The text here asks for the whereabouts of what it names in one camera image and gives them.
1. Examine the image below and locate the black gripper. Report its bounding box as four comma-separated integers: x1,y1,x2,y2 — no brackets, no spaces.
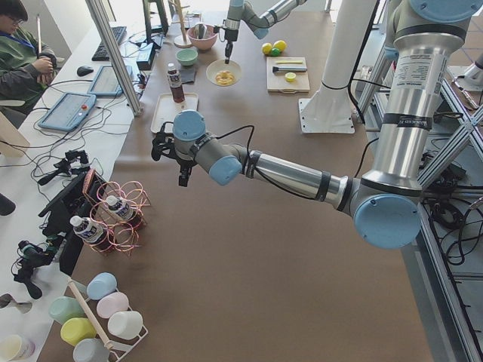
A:
224,28,238,64
177,158,195,187

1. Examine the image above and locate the white round plate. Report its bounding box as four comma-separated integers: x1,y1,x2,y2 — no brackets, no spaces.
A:
206,60,242,86

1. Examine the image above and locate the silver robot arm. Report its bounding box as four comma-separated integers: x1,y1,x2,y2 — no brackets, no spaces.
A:
221,0,306,64
173,1,482,249

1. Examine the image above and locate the glazed yellow donut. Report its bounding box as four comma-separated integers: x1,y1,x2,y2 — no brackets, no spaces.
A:
214,70,236,86

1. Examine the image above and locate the brown tea bottle on tray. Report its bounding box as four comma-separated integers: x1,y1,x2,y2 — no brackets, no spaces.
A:
167,63,185,103

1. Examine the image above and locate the cream rabbit tray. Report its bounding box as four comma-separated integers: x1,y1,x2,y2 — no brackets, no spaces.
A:
150,93,198,133

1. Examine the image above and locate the pink bowl with ice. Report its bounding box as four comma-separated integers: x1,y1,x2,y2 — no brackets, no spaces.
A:
187,24,218,51

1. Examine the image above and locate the yellow lemon front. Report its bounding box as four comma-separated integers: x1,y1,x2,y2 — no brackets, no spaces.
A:
261,42,273,55

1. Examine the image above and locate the yellow lemon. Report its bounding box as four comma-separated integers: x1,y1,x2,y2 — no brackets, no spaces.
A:
273,40,287,53
261,42,273,55

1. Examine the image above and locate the mint green bowl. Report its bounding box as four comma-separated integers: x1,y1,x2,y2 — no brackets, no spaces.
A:
176,48,198,66

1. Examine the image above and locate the wooden mug tree stand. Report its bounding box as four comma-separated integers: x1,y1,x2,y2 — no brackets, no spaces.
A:
168,0,192,49

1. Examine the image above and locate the grey folded cloth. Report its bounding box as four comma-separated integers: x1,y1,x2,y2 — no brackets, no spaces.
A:
179,67,197,84

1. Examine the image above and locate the green lime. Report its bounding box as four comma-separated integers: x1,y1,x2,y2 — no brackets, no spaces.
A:
269,48,281,57

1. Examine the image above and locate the yellow lemon rear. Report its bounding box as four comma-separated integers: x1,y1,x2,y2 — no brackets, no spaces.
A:
273,40,287,53

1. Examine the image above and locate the wooden cutting board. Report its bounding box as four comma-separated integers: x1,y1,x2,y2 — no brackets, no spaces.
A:
266,57,310,93

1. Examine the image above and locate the half lemon on board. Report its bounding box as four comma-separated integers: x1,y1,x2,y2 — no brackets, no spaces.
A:
285,72,297,83

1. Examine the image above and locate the tea bottle in rack far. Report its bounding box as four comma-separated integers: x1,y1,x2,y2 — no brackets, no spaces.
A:
106,195,143,229

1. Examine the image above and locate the tea bottle in rack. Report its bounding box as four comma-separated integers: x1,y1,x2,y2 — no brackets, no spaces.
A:
106,195,143,229
69,215,112,253

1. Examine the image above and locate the tea bottle in rack near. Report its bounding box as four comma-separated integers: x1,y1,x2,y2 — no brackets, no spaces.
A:
69,215,112,253

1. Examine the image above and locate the blue teach pendant far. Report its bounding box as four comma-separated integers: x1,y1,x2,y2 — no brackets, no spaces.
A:
88,66,123,97

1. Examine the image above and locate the blue teach pendant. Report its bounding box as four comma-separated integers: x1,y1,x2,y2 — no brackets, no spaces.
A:
88,66,123,97
38,93,97,132

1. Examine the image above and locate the black keyboard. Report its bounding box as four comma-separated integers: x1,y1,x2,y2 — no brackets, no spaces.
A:
91,26,128,63

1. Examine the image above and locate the blue teach pendant near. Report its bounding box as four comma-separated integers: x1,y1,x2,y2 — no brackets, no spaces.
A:
38,93,97,132

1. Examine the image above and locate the light blue cup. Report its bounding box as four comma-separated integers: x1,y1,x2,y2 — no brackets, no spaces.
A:
87,272,117,300

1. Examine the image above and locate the black computer mouse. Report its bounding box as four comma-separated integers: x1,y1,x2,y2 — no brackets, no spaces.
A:
76,66,94,77

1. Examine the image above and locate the pink cup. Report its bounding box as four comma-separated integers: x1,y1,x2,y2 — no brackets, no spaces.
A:
97,292,129,319

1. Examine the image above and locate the white cup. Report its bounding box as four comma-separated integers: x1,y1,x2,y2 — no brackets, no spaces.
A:
107,311,143,340

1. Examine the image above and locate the mint cup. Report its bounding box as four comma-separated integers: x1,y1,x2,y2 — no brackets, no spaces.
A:
48,296,85,324

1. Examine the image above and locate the yellow cup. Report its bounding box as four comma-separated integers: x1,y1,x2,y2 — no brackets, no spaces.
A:
60,318,97,346

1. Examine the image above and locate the white cup rack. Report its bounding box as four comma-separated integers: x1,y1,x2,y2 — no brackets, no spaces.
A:
67,273,149,361

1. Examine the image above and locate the grey cup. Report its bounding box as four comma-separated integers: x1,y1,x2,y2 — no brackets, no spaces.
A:
72,339,109,362

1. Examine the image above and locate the knife with black handle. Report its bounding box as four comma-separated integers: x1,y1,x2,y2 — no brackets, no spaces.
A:
272,66,307,73

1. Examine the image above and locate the copper wire bottle rack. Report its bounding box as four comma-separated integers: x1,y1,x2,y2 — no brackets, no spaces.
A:
82,170,151,256

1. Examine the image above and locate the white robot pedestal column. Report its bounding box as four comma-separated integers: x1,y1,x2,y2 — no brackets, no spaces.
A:
299,0,378,133

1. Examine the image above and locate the aluminium frame post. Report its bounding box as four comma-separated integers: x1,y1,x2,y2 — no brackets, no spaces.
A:
85,0,143,116

